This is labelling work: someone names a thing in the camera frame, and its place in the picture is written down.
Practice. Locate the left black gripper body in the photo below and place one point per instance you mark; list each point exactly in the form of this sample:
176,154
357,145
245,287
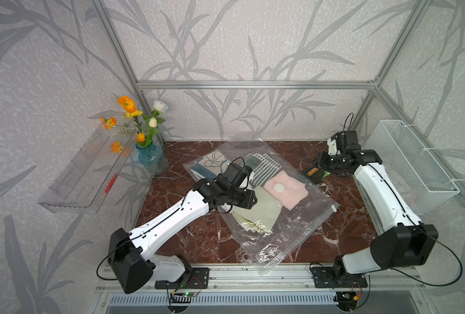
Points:
239,197

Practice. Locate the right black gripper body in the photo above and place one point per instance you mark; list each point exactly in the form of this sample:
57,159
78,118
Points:
330,162

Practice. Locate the blue patterned towel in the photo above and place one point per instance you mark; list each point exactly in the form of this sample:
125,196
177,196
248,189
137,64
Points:
210,165

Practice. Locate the green white striped towel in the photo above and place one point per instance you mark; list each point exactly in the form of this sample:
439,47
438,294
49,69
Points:
264,168

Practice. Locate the light green towel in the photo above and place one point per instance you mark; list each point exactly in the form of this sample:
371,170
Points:
263,215

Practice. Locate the pink towel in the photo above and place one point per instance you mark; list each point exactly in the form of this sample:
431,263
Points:
295,191

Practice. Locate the clear plastic vacuum bag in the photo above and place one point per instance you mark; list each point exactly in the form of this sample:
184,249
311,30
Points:
293,227

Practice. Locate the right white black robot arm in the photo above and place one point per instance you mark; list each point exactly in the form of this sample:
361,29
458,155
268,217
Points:
403,239

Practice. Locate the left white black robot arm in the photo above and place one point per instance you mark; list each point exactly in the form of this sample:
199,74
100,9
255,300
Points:
133,255

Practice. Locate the white round bag valve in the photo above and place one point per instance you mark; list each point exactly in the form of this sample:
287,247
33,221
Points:
279,187

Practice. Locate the white cloth in basket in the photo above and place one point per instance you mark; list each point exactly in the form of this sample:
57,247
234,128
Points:
399,184

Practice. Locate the blue glass vase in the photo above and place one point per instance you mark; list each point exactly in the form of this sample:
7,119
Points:
152,158

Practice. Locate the orange white artificial flowers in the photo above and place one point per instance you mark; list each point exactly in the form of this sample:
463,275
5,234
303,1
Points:
146,125

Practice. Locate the green garden fork wooden handle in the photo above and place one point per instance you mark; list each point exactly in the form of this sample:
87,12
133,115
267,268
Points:
317,173

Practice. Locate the aluminium cage frame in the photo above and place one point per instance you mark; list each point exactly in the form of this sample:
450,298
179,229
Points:
293,70

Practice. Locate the white wire mesh basket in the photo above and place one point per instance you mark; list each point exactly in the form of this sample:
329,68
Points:
399,147

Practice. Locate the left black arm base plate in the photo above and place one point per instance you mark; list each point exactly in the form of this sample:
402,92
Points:
196,278

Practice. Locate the aluminium front rail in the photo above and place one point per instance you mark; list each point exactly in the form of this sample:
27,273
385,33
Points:
288,277

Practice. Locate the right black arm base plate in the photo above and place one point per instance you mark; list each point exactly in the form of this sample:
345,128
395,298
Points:
335,278

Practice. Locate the clear acrylic wall shelf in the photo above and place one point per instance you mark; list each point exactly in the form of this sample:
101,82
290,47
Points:
79,189

